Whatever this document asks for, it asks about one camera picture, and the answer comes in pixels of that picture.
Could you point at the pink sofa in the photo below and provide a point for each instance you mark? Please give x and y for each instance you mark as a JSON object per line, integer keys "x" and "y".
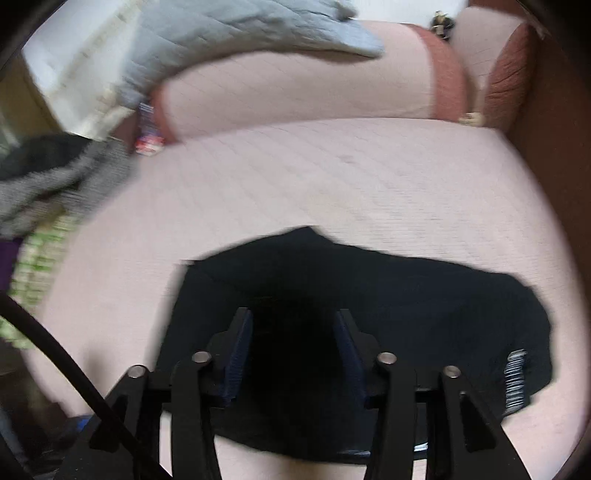
{"x": 323, "y": 175}

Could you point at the grey knitted cloth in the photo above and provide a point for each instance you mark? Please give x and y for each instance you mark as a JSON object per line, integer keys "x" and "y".
{"x": 55, "y": 184}

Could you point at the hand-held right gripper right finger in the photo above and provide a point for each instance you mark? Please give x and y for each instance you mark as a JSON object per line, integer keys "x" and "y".
{"x": 347, "y": 355}

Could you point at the black pants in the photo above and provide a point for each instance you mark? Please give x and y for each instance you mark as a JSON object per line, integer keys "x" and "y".
{"x": 415, "y": 300}

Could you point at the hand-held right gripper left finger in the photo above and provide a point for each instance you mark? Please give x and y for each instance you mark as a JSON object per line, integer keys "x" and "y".
{"x": 240, "y": 350}

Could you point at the green patterned cloth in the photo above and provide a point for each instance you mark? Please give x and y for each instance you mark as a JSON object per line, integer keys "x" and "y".
{"x": 39, "y": 258}

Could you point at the red and white packet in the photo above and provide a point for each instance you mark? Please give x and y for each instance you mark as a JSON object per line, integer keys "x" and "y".
{"x": 148, "y": 129}

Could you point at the brown cushion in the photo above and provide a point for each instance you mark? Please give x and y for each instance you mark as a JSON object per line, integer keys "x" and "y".
{"x": 510, "y": 78}

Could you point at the grey quilted blanket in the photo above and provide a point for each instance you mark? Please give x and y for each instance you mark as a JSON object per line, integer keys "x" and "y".
{"x": 221, "y": 41}

